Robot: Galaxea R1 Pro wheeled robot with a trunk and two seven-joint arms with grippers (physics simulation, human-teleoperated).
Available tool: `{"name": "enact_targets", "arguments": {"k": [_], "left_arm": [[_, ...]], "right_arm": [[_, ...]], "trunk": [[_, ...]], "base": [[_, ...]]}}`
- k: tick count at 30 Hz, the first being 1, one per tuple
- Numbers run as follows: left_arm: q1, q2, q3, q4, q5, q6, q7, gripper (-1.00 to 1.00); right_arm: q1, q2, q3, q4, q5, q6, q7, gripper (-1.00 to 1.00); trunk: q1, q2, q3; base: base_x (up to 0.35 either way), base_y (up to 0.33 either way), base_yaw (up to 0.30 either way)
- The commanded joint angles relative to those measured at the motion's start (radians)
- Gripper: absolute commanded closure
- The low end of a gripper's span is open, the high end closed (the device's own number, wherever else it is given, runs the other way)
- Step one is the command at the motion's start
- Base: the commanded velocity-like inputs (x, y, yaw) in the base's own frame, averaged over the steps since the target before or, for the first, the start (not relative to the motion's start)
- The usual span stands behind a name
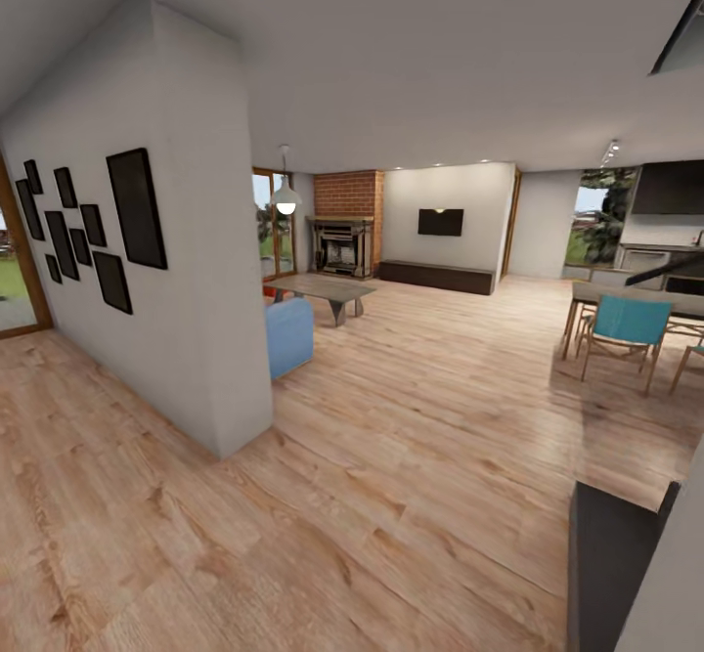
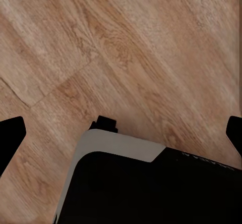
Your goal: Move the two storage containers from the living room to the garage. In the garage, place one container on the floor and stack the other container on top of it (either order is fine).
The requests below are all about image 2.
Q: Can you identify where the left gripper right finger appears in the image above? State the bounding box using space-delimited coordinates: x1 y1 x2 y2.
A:
226 116 242 157

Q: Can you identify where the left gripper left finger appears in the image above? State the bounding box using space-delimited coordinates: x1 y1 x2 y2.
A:
0 116 26 176

